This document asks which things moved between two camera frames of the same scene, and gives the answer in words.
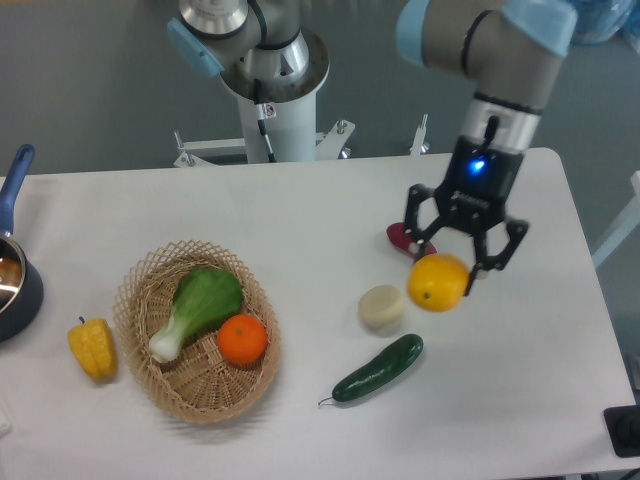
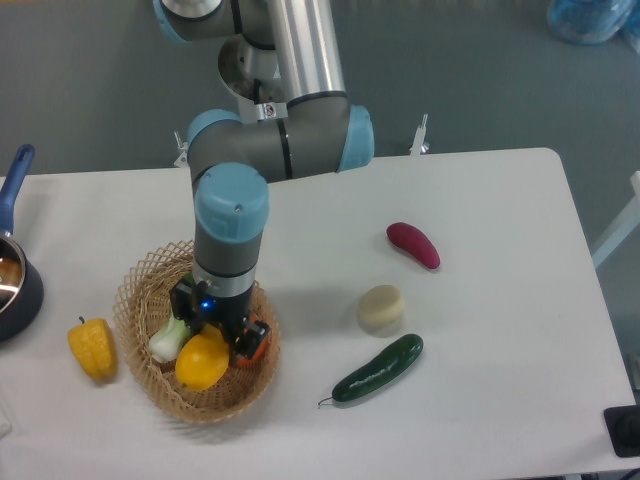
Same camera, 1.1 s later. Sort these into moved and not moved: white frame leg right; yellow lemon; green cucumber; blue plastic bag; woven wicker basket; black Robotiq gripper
Moved: yellow lemon; black Robotiq gripper
Not moved: white frame leg right; green cucumber; woven wicker basket; blue plastic bag
